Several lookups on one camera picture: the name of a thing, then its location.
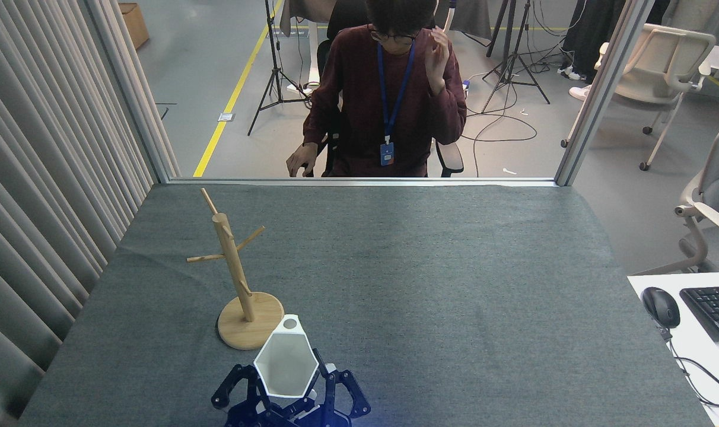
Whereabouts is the grey office chair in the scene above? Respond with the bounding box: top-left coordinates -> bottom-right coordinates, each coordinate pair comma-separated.
632,117 -> 719,275

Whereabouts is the person's left hand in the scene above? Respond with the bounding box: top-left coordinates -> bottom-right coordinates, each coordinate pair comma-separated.
424,27 -> 451,95

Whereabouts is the black mesh office chair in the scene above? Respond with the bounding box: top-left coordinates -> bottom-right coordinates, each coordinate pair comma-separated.
315,0 -> 465,178

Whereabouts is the grey pleated curtain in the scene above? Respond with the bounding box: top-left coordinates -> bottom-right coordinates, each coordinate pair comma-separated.
0,0 -> 180,427

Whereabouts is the cardboard box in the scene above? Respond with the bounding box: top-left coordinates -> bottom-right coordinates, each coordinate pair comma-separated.
119,3 -> 151,50

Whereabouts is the person's right hand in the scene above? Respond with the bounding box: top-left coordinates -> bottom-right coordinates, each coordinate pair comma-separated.
285,142 -> 319,179

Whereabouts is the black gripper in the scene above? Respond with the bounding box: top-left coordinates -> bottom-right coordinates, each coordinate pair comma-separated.
211,349 -> 372,427

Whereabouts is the black mouse cable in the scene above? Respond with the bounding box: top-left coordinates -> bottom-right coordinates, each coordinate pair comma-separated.
653,314 -> 719,410

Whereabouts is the black computer mouse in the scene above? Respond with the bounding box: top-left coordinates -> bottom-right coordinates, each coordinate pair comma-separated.
641,287 -> 682,329

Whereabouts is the person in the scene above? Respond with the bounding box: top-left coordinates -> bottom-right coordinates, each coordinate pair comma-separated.
285,0 -> 467,179

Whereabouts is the white hexagonal cup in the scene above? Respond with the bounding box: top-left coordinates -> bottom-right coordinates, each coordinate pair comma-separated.
253,314 -> 320,399

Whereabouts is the blue lanyard with badge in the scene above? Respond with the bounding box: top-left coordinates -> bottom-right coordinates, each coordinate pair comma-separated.
376,40 -> 417,167

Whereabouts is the black floor cable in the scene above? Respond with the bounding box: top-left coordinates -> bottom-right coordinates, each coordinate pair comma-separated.
459,71 -> 539,177

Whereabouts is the black keyboard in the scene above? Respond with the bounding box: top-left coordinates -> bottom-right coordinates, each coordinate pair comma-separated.
680,285 -> 719,343

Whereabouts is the dark grey table cloth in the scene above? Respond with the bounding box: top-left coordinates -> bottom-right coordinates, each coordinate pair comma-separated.
18,183 -> 716,427

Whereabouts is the wooden cup rack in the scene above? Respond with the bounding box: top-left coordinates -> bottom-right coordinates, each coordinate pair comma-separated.
186,188 -> 286,350

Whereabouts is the white office chair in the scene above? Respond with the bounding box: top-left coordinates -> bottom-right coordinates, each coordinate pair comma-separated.
561,24 -> 717,172

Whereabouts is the white side desk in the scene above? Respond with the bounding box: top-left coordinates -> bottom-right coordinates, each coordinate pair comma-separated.
626,272 -> 719,427

